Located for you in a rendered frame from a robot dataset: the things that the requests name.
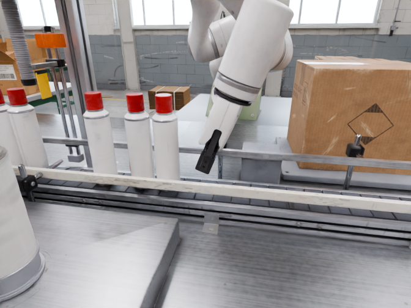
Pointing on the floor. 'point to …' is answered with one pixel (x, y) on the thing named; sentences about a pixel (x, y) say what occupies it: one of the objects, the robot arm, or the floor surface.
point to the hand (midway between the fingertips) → (205, 162)
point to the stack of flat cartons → (181, 100)
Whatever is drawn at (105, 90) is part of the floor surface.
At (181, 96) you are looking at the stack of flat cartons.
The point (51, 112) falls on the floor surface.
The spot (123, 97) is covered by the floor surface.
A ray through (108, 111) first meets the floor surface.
